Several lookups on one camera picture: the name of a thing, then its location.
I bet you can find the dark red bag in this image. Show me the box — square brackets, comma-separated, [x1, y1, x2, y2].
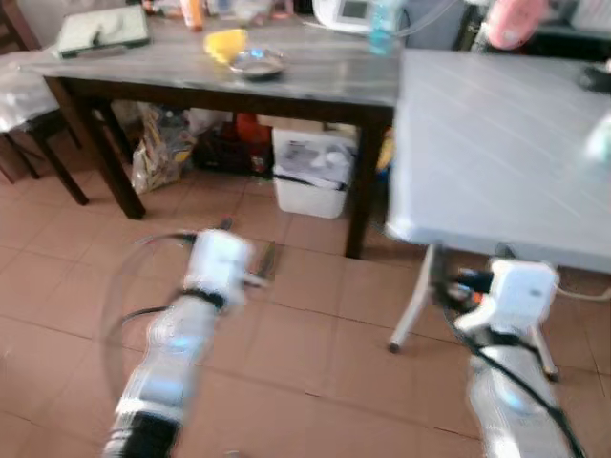
[195, 113, 275, 178]

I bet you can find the pale green flat tray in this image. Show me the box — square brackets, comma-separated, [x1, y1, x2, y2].
[54, 7, 153, 59]

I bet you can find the dark wooden grey-top table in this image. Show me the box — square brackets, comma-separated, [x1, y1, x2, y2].
[27, 17, 404, 260]

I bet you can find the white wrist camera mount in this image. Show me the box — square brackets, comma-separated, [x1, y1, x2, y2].
[456, 259, 560, 337]
[184, 229, 255, 299]

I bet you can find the pink rounded object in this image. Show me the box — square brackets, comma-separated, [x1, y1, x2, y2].
[485, 0, 551, 51]

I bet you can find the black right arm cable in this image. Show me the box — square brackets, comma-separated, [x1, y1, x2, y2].
[432, 277, 585, 458]

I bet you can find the clear glass bottle teal print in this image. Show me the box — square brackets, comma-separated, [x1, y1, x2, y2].
[368, 0, 399, 55]

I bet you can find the white plastic storage box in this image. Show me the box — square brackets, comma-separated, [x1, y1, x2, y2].
[271, 127, 358, 219]

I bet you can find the orange bottle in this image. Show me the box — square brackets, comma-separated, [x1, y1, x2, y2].
[180, 0, 205, 32]

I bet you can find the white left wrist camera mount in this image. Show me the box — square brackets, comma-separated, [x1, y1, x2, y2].
[184, 229, 255, 299]

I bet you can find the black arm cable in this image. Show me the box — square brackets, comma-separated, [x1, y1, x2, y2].
[100, 231, 226, 392]
[432, 277, 585, 458]

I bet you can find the printed snack bag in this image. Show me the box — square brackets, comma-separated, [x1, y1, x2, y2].
[131, 103, 198, 195]

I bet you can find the white folding table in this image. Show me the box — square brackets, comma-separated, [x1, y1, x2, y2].
[385, 48, 611, 383]

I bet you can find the dark wooden chair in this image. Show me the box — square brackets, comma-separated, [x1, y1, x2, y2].
[0, 0, 135, 208]

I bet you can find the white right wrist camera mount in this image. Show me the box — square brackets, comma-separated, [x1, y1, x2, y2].
[456, 259, 560, 337]

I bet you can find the round stainless steel dish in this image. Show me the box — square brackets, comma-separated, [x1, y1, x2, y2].
[227, 48, 286, 80]

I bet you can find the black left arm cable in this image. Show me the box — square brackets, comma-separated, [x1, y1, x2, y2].
[100, 231, 226, 392]

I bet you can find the white floor cable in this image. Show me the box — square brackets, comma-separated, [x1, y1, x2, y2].
[558, 284, 611, 303]

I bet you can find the black shallow dish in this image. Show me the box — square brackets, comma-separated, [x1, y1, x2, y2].
[577, 61, 611, 94]

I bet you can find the white kitchen cooking machine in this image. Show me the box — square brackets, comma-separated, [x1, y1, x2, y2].
[312, 0, 381, 35]

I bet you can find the white seat cloth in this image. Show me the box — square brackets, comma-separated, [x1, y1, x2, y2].
[0, 48, 60, 135]

